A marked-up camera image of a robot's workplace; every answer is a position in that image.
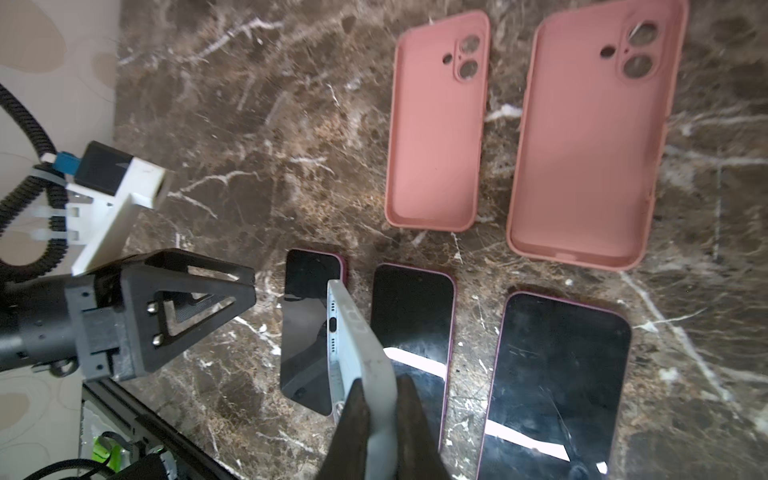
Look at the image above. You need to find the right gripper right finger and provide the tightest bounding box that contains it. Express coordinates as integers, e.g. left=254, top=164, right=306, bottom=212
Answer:
left=396, top=375, right=450, bottom=480

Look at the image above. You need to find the light blue phone case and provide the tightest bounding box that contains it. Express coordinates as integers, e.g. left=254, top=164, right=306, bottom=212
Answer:
left=327, top=280, right=398, bottom=479

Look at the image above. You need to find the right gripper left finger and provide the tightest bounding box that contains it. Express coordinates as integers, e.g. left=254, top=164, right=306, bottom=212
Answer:
left=316, top=379, right=370, bottom=480

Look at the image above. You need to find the phone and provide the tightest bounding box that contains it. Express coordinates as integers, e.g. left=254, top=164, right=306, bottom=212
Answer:
left=370, top=263, right=456, bottom=449
left=279, top=248, right=347, bottom=417

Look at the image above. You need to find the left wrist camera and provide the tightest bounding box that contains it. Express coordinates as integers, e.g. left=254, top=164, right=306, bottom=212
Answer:
left=30, top=141, right=172, bottom=276

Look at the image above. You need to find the purple smartphone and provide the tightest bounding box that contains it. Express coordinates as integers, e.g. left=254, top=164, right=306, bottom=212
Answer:
left=476, top=291, right=632, bottom=479

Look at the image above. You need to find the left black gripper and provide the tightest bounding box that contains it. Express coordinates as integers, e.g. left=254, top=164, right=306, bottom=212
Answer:
left=1, top=248, right=256, bottom=381

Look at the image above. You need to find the pink phone case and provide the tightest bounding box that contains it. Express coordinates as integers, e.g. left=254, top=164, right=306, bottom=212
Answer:
left=385, top=10, right=491, bottom=232
left=506, top=1, right=689, bottom=271

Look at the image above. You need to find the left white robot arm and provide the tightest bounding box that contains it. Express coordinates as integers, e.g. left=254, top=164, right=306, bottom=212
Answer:
left=1, top=90, right=256, bottom=381

